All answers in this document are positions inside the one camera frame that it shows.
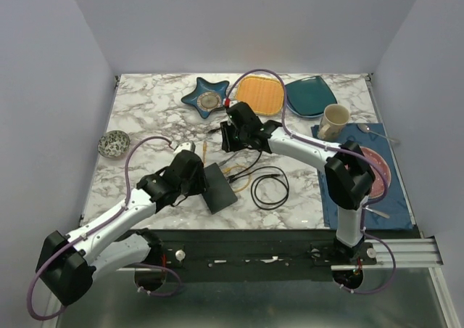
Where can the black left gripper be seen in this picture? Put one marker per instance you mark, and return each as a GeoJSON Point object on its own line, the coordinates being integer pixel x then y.
{"type": "Point", "coordinates": [201, 184]}

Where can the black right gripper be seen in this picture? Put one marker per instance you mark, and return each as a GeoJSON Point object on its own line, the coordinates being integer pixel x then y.
{"type": "Point", "coordinates": [228, 144]}

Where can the black network switch box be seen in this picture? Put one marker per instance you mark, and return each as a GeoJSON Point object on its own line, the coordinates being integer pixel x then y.
{"type": "Point", "coordinates": [219, 194]}

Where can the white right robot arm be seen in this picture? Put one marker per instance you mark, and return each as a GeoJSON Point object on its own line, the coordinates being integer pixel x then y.
{"type": "Point", "coordinates": [348, 173]}

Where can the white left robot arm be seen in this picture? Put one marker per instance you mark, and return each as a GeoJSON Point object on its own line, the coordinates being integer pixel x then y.
{"type": "Point", "coordinates": [70, 263]}

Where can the orange woven square tray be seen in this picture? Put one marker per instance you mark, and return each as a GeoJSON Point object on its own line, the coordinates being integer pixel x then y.
{"type": "Point", "coordinates": [263, 95]}

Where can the blue star-shaped dish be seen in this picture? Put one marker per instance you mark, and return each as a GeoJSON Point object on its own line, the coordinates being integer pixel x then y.
{"type": "Point", "coordinates": [207, 97]}

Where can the teal square plate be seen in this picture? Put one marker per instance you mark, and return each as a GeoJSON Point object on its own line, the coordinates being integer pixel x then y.
{"type": "Point", "coordinates": [308, 97]}

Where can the small floral patterned bowl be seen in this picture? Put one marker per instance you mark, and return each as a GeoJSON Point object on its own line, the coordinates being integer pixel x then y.
{"type": "Point", "coordinates": [113, 144]}

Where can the beige ceramic mug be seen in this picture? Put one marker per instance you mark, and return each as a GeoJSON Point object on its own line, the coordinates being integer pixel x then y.
{"type": "Point", "coordinates": [335, 118]}

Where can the metal spoon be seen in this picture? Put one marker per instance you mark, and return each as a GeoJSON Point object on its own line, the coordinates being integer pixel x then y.
{"type": "Point", "coordinates": [366, 129]}

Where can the pink dotted plate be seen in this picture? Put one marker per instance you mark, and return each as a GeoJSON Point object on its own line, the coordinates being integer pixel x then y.
{"type": "Point", "coordinates": [378, 185]}

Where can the metal fork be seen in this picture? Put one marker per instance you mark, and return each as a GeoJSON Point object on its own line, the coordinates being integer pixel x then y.
{"type": "Point", "coordinates": [377, 212]}

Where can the blue cloth placemat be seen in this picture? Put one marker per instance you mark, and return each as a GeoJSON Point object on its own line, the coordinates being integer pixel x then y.
{"type": "Point", "coordinates": [394, 204]}

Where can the black mounting base plate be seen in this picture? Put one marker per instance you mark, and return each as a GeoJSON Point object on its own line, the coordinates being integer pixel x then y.
{"type": "Point", "coordinates": [256, 255]}

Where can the aluminium rail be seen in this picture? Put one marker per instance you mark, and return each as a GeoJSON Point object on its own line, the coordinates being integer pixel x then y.
{"type": "Point", "coordinates": [408, 253]}

